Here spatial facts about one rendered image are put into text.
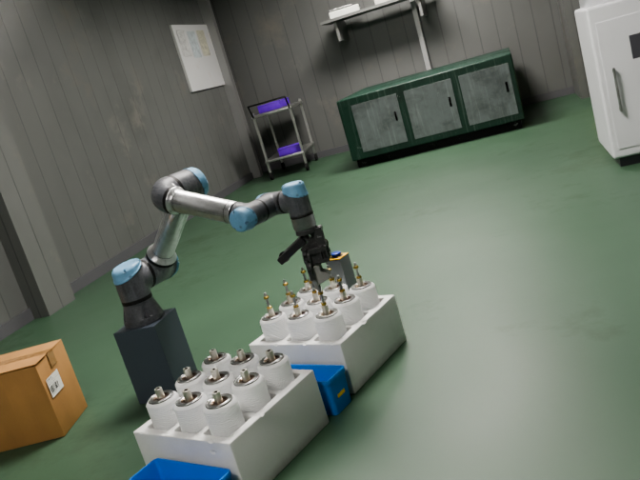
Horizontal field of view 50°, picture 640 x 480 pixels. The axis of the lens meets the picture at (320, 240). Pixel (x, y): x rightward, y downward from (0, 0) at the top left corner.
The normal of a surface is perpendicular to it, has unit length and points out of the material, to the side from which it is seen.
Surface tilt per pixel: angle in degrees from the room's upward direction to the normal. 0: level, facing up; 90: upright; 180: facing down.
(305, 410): 90
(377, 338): 90
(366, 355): 90
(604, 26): 90
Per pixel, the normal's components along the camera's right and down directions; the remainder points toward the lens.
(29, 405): -0.02, 0.22
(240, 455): 0.80, -0.09
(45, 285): 0.93, -0.20
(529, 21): -0.24, 0.29
